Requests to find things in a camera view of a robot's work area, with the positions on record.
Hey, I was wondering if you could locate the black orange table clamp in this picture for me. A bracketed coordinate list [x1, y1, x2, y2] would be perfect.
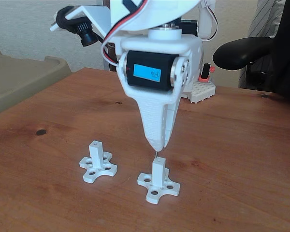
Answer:
[199, 63, 216, 83]

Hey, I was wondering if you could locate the black office chair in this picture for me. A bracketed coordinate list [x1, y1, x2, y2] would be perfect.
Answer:
[212, 36, 277, 92]

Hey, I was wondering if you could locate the beige plastic tub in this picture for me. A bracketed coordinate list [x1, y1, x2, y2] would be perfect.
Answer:
[0, 47, 73, 118]

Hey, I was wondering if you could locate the red white black servo cable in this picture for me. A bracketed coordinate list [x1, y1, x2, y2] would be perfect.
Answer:
[200, 0, 219, 41]
[101, 0, 158, 66]

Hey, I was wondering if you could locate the white post stand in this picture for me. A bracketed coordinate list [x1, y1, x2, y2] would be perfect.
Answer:
[137, 156, 181, 204]
[79, 141, 118, 184]

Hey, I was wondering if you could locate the black camera on white bracket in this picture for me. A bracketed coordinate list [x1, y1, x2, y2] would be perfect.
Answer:
[50, 5, 112, 48]

